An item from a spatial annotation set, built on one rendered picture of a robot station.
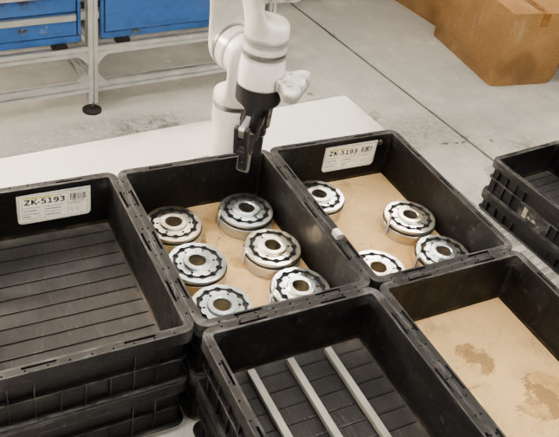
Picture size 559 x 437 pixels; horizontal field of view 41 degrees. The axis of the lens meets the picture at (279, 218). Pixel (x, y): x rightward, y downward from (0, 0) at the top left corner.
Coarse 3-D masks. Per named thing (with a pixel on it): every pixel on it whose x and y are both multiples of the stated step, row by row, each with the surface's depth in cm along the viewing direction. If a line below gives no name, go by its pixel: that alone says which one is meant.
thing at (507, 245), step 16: (304, 144) 149; (320, 144) 150; (400, 144) 156; (304, 192) 137; (320, 208) 134; (352, 256) 125; (464, 256) 129; (480, 256) 129; (368, 272) 122; (400, 272) 123; (416, 272) 124
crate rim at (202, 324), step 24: (144, 168) 135; (168, 168) 137; (144, 216) 125; (312, 216) 132; (336, 240) 127; (168, 264) 117; (336, 288) 118; (360, 288) 119; (192, 312) 109; (240, 312) 111; (264, 312) 112
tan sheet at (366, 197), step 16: (368, 176) 162; (384, 176) 163; (352, 192) 156; (368, 192) 157; (384, 192) 158; (352, 208) 152; (368, 208) 153; (384, 208) 153; (336, 224) 147; (352, 224) 148; (368, 224) 149; (352, 240) 144; (368, 240) 145; (384, 240) 145; (400, 256) 142
